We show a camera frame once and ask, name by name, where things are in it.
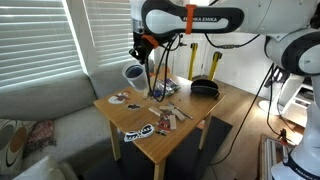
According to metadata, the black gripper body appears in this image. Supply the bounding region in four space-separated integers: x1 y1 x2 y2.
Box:
129 31 158 64

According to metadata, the silver metal cup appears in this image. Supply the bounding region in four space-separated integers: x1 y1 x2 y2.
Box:
124 64 145 90

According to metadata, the clear plastic cup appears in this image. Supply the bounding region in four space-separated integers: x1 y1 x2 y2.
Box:
121 61 150 93

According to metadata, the clear packet with blue items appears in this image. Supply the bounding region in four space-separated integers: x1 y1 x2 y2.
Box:
152 79 169 99

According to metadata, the clear packet with purple items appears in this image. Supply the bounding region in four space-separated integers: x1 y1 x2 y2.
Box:
164 78 182 96

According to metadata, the white window blind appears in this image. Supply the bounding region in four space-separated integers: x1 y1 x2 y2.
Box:
0 0 83 92
83 0 154 67

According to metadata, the small dark toy figure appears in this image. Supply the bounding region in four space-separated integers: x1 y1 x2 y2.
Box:
126 103 142 111

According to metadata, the yellow black pole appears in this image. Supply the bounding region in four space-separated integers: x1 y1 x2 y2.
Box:
187 42 199 81
208 50 223 82

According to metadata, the light wooden table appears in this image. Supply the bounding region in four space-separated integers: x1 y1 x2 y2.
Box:
93 72 226 180

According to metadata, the black zip case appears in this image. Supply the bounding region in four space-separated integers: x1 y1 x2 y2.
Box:
190 78 221 100

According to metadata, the dark blue rug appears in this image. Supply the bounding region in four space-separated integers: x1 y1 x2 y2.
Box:
81 115 234 180

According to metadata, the grey fabric sofa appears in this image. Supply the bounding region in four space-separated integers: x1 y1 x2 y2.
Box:
0 59 155 174

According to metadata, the red patterned cushion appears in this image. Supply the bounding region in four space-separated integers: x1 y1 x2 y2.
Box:
24 119 58 155

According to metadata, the white round floor base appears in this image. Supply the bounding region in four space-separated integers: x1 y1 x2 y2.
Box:
258 99 284 117

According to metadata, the white leather sofa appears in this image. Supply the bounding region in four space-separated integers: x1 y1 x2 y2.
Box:
12 154 79 180

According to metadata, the silver framed panel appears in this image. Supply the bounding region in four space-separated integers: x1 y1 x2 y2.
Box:
259 133 294 180

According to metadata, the white patterned pillow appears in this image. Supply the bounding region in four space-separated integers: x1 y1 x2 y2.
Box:
0 118 38 176

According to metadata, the white shelf unit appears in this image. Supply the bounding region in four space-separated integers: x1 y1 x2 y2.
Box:
281 74 316 128

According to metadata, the orange wrist cable strap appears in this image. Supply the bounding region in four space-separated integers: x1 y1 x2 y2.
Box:
141 34 160 50

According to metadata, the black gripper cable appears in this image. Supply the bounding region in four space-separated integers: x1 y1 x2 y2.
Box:
144 34 181 103

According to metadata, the orange forearm cable strap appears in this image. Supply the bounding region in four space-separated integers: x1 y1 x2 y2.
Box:
184 3 198 35

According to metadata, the long black floor cable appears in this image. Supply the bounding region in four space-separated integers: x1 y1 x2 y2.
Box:
211 63 276 167

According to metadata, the black hanging cable bundle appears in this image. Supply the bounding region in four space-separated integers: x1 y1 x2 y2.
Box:
264 64 291 89

